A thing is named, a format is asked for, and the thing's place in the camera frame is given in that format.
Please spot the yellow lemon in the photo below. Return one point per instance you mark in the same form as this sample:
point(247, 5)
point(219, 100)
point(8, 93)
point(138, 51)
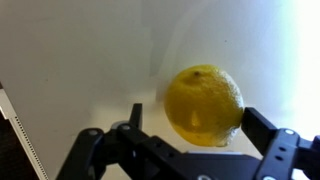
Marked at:
point(204, 105)

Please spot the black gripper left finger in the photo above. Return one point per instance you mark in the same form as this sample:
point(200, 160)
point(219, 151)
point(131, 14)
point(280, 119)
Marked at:
point(140, 156)

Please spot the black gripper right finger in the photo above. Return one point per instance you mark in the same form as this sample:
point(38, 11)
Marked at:
point(283, 149)

